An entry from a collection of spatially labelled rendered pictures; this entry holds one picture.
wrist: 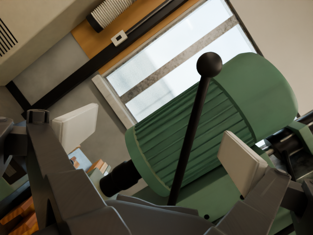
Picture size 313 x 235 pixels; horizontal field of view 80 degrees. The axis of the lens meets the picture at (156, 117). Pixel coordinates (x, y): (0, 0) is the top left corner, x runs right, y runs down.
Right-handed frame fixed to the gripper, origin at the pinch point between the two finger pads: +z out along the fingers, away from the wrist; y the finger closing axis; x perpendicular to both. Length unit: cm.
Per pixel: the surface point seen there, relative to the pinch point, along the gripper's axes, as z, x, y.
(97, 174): 24.4, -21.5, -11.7
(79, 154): 50, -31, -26
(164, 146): 15.8, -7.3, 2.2
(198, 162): 15.5, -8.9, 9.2
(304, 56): 156, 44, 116
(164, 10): 156, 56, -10
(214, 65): 7.7, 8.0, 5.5
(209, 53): 8.3, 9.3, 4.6
